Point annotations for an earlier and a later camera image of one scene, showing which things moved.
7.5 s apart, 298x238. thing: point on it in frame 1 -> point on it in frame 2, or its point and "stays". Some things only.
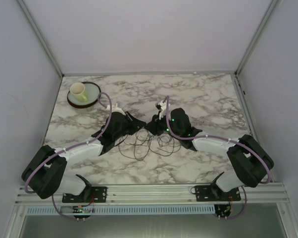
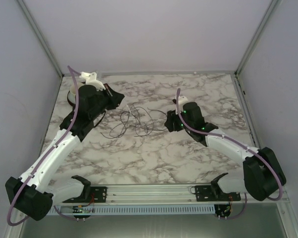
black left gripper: x=135 y=123 -> x=115 y=97
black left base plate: x=98 y=195 stays
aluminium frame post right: x=271 y=9 stays
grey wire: x=167 y=139 -> x=143 y=122
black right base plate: x=210 y=193 stays
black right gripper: x=154 y=126 -> x=171 y=122
